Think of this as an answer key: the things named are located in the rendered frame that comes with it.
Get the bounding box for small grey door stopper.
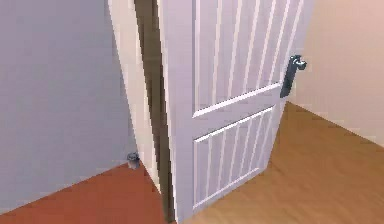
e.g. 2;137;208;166
126;152;141;170

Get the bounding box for white panelled room door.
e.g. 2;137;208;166
157;0;315;224

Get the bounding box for black door handle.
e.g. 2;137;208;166
279;54;308;99

